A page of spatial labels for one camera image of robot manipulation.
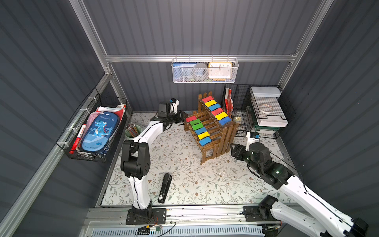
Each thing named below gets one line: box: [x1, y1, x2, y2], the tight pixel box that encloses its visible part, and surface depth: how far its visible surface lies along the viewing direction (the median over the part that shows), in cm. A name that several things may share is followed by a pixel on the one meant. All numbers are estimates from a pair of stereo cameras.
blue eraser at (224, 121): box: [218, 116, 232, 127], surface depth 79 cm
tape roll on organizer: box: [259, 104, 273, 114], surface depth 98 cm
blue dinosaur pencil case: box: [80, 111, 120, 153], surface depth 66 cm
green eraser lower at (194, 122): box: [189, 118, 201, 126], surface depth 95 cm
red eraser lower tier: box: [185, 115, 197, 123], surface depth 96 cm
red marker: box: [68, 123, 87, 154], surface depth 66 cm
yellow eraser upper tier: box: [204, 99, 218, 108], surface depth 88 cm
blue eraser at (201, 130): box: [194, 126, 208, 135], surface depth 91 cm
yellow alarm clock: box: [208, 61, 233, 79], surface depth 90 cm
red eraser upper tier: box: [201, 95, 215, 104], surface depth 90 cm
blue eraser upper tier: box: [208, 103, 221, 111], surface depth 86 cm
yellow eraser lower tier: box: [197, 131, 211, 140], surface depth 88 cm
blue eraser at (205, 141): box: [199, 136, 212, 146], surface depth 86 cm
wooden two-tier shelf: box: [183, 90, 240, 165], surface depth 87 cm
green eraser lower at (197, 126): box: [191, 122, 204, 131], surface depth 93 cm
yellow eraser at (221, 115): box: [215, 111, 228, 121], surface depth 82 cm
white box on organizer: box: [249, 85, 289, 128], surface depth 98 cm
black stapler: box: [157, 172, 173, 204], surface depth 82 cm
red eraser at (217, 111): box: [211, 107, 224, 117], surface depth 84 cm
